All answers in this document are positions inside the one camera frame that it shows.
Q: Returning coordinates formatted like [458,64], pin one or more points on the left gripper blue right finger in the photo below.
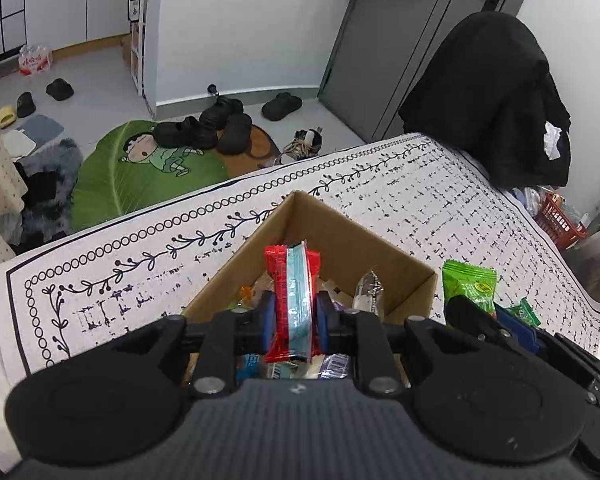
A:
[362,337]

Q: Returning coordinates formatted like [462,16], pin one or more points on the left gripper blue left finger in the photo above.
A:
[218,343]

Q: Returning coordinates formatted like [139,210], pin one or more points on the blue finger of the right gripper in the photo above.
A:
[524,333]

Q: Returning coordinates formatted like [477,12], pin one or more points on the dark green snack packet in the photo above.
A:
[524,312]

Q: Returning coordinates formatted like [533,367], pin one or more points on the purple candy packet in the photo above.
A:
[335,366]

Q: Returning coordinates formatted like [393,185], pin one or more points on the red teal snack packet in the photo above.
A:
[294,270]

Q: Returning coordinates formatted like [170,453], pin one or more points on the blue snack packet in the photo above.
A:
[247,366]

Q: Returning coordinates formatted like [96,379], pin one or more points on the white clear snack bag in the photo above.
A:
[369,295]

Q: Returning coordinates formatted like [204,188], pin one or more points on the light green snack packet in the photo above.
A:
[472,282]

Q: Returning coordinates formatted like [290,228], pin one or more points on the brown cardboard box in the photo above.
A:
[347,252]

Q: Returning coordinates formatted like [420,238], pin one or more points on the orange laundry basket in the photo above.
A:
[561,230]

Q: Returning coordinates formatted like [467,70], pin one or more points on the patterned white bed blanket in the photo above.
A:
[433,203]

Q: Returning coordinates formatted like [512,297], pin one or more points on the sneaker with laces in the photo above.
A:
[306,144]

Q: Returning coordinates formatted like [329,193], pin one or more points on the white cloth on coat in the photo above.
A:
[551,139]

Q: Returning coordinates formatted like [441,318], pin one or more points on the pile of black shoes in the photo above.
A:
[223,126]

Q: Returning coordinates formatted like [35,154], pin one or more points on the green cartoon floor mat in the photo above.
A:
[128,172]

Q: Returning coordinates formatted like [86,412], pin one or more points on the black shoe near door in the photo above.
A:
[281,106]

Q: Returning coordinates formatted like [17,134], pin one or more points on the black coat on chair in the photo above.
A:
[488,91]

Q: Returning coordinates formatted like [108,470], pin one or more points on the grey fluffy rug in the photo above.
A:
[50,175]

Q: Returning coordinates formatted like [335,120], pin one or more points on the black slipper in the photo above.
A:
[59,90]

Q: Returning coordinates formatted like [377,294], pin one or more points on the grey door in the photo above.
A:
[381,51]

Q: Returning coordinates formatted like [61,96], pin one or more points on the yellow slipper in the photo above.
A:
[7,116]

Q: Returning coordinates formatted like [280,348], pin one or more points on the black spray bottle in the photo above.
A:
[133,11]

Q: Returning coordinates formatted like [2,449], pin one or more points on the water bottle pack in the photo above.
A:
[34,59]

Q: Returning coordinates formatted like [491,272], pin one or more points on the white kitchen cabinet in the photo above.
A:
[59,24]

